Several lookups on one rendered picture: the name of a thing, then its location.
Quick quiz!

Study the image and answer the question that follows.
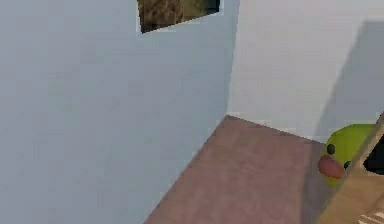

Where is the brown framed wall picture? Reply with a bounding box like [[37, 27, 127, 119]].
[[136, 0, 221, 34]]

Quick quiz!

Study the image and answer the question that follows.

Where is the green round toy figure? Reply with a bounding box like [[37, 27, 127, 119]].
[[317, 123, 377, 188]]

